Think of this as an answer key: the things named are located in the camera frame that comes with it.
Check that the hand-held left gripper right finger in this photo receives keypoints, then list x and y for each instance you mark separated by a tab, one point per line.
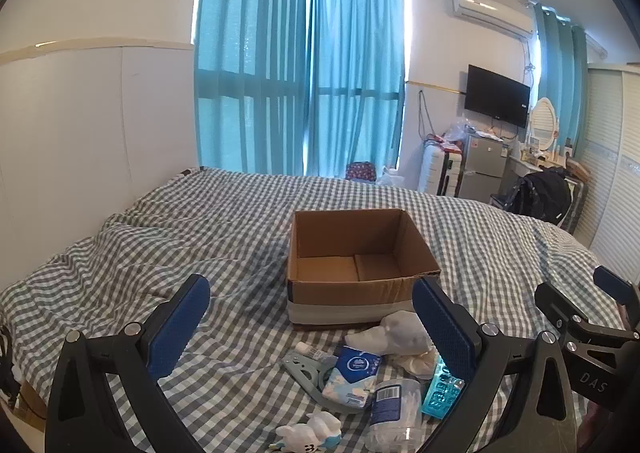
445	328

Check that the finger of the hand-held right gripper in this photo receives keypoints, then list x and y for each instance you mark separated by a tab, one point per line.
612	283
555	303

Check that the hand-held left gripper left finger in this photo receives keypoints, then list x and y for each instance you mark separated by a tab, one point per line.
180	328

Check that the white sock bundle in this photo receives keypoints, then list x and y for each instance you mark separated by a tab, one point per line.
395	333

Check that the teal blister pack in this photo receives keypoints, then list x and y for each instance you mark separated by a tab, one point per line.
442	395

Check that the clear cotton swab container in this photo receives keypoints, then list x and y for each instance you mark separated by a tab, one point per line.
392	413

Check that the brown cardboard box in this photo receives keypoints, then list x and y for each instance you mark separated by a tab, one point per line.
350	293

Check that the blue tissue packet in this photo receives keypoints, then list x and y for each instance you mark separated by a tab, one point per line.
352	375

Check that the small white tube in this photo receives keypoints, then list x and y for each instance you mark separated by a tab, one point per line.
312	350

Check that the white plush toy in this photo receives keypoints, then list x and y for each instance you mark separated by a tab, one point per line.
310	433

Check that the checkered bed blanket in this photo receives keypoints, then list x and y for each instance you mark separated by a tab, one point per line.
225	233

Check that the black backpack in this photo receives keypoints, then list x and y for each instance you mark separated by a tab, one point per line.
542	195

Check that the white slatted wardrobe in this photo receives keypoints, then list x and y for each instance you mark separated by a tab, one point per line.
610	158

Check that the white dressing table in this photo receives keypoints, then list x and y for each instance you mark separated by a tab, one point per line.
525	167

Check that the silver mini fridge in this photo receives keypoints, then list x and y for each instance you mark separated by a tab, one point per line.
482	168

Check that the white suitcase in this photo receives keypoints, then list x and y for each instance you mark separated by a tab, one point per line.
432	173

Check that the white plastic bag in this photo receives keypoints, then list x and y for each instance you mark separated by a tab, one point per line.
391	178

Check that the white oval mirror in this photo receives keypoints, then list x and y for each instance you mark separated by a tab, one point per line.
542	125

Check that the floral bag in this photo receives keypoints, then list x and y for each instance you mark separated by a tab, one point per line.
361	172

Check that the clear plastic bag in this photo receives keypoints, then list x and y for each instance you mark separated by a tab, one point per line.
460	130

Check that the narrow teal curtain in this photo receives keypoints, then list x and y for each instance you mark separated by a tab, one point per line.
557	83

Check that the white headboard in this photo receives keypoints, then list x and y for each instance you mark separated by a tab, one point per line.
90	133

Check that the teal window curtain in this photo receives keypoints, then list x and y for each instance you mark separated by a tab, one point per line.
352	73

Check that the wide teal curtain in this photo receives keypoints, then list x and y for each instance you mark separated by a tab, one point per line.
245	58

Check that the white air conditioner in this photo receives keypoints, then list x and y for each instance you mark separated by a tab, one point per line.
492	13

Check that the black wall television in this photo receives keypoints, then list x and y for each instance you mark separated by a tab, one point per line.
495	95

